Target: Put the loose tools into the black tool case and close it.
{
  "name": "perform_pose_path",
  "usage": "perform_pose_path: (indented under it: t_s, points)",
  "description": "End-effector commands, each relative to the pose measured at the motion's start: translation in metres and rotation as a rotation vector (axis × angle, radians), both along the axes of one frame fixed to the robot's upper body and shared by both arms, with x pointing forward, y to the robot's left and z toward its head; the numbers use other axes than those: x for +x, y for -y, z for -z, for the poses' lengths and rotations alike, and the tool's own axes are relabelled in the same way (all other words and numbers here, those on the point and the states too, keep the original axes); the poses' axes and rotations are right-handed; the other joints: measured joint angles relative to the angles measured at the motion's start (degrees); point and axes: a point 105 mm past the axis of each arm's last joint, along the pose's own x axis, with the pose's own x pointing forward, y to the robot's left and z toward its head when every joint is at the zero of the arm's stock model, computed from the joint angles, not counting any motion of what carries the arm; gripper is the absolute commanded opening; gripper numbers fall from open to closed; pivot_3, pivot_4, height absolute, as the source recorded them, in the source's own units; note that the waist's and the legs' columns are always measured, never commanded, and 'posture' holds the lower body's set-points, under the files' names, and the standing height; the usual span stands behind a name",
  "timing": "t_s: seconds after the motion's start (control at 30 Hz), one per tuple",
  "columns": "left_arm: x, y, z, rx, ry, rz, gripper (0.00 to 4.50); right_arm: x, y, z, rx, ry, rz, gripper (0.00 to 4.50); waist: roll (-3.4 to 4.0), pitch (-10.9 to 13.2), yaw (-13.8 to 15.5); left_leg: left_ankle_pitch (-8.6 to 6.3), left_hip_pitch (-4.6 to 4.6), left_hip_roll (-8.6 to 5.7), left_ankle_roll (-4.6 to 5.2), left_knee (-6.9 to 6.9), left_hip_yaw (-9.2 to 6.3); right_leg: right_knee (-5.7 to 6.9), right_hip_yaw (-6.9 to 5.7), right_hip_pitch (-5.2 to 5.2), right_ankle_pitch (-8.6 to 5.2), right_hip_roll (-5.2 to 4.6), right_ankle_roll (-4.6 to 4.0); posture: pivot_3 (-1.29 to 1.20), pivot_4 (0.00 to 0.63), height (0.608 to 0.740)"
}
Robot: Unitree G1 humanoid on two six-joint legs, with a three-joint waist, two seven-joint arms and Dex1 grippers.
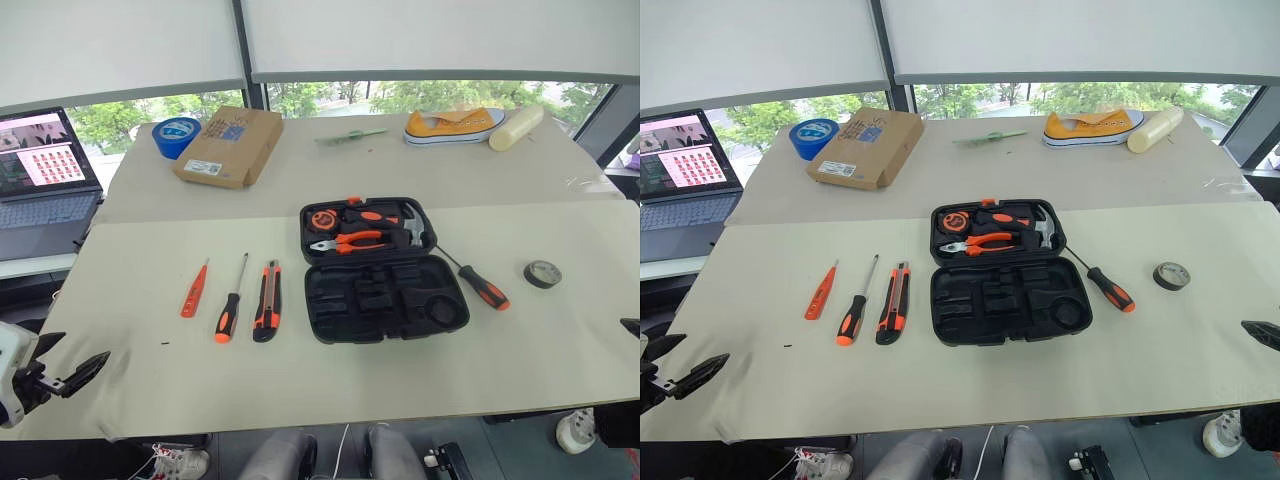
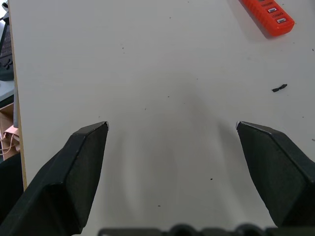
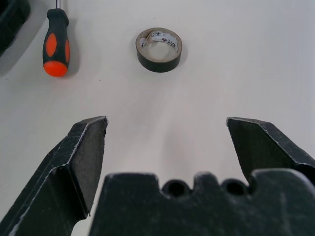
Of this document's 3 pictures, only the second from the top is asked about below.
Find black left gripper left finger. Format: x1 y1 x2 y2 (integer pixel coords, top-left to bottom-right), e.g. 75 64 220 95
0 121 110 236

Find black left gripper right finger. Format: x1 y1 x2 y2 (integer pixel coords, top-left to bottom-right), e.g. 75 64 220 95
236 120 315 229

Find brown paper bag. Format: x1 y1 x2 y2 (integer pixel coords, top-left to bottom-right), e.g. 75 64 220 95
0 124 22 155

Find small black debris scrap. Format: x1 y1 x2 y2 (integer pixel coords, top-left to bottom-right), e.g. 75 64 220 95
271 84 288 93

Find brown cardboard box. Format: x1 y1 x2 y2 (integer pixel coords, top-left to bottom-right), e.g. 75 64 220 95
0 102 17 131

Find black grid-patterned case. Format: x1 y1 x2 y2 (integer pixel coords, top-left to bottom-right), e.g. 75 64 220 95
0 23 15 82

